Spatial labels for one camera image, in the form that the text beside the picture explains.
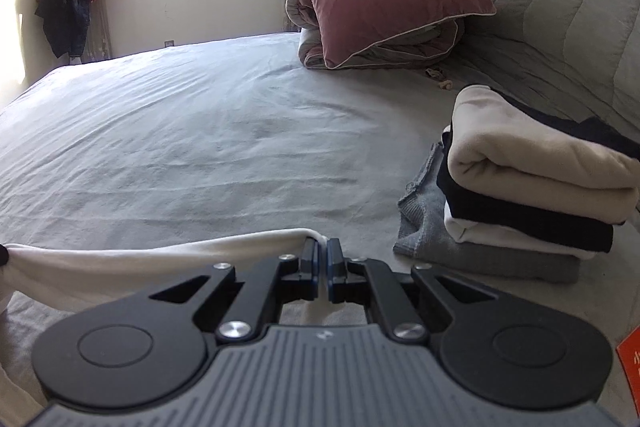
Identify white long pants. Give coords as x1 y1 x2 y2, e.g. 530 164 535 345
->
0 227 331 417

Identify grey folded sweater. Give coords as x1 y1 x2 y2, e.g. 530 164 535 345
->
393 142 580 284

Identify white folded garment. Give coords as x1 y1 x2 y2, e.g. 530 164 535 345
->
444 204 597 260

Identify beige folded garment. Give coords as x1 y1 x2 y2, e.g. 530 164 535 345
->
448 86 639 225

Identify small brown trinket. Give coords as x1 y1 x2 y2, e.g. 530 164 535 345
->
425 68 454 90

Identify black folded garment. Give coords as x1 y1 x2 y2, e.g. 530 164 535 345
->
437 88 639 254

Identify folded grey pink duvet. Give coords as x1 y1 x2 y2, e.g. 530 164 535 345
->
284 0 460 70

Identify red paper card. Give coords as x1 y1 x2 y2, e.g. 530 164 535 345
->
616 326 640 397

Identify grey quilted headboard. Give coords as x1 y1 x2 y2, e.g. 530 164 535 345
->
442 0 639 139

